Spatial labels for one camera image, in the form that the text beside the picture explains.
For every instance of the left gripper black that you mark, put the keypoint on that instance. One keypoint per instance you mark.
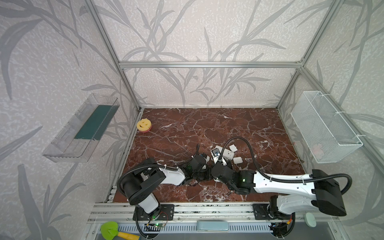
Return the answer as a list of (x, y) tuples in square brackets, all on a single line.
[(202, 173)]

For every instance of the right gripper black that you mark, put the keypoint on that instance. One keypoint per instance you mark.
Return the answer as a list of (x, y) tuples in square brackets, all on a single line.
[(216, 172)]

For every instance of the white battery cover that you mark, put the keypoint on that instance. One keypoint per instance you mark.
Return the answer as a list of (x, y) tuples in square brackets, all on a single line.
[(233, 148), (237, 160)]

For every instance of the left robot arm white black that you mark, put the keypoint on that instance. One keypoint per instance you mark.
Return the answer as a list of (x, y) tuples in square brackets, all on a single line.
[(139, 183)]

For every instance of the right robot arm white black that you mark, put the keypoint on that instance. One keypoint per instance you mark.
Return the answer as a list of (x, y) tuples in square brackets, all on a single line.
[(316, 191)]

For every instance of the pale green rectangular tray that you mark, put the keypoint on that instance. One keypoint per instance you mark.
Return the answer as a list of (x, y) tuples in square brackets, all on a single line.
[(212, 226)]

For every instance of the yellow smiley sponge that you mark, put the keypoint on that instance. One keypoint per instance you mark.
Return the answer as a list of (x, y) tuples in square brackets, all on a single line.
[(144, 125)]

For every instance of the pale green round soap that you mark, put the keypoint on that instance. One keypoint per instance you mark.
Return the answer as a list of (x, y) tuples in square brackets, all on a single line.
[(310, 220)]

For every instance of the pink item in basket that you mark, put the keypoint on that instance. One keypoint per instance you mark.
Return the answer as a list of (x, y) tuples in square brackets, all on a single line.
[(317, 151)]

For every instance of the green yellow scoop brush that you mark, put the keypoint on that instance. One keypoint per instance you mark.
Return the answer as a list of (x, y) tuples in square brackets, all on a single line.
[(109, 231)]

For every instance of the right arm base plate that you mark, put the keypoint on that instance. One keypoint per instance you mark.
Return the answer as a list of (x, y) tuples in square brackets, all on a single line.
[(268, 212)]

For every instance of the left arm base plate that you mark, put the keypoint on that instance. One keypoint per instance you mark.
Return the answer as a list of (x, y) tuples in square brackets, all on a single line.
[(164, 212)]

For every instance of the white wire mesh basket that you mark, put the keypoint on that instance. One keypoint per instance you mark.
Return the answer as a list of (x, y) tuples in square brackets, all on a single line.
[(321, 123)]

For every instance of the clear plastic wall shelf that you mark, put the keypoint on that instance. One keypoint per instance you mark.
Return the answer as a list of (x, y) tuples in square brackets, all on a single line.
[(78, 139)]

